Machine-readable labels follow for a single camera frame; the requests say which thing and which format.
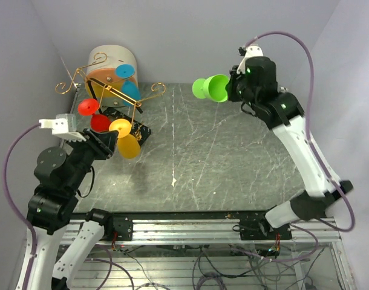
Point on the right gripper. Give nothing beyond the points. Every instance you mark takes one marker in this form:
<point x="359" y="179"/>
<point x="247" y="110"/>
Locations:
<point x="231" y="95"/>

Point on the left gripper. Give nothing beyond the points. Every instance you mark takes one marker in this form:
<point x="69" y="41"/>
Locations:
<point x="103" y="143"/>

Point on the yellow wine glass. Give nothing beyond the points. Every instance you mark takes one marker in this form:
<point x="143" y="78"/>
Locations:
<point x="127" y="143"/>

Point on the green wine glass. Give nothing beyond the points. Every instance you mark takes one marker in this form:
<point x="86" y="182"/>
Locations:
<point x="212" y="88"/>

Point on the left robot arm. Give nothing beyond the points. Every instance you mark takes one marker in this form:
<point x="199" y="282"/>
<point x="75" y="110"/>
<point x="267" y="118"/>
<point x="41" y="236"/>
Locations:
<point x="60" y="175"/>

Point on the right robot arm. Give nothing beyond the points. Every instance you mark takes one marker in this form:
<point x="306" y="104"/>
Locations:
<point x="253" y="83"/>

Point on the red wine glass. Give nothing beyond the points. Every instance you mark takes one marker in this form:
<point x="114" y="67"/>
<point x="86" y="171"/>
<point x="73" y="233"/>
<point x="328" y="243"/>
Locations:
<point x="98" y="122"/>

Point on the gold black wine glass rack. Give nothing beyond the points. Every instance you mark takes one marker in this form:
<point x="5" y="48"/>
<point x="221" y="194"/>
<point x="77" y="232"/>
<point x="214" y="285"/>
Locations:
<point x="139" y="130"/>

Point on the blue wine glass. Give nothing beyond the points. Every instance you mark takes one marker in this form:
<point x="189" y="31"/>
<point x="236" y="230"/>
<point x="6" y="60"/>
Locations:
<point x="126" y="73"/>

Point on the cylindrical drum container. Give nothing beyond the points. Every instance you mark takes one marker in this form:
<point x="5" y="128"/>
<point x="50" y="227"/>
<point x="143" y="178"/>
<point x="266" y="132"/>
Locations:
<point x="102" y="62"/>

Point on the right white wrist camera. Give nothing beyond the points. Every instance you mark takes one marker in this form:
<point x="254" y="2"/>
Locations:
<point x="252" y="50"/>

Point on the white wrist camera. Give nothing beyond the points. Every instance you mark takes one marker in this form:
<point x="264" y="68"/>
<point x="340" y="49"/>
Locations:
<point x="64" y="126"/>
<point x="252" y="50"/>

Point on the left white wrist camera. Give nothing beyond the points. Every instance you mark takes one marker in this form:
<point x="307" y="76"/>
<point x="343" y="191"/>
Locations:
<point x="64" y="126"/>

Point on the aluminium frame rail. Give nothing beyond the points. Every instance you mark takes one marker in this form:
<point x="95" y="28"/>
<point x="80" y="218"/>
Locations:
<point x="233" y="231"/>

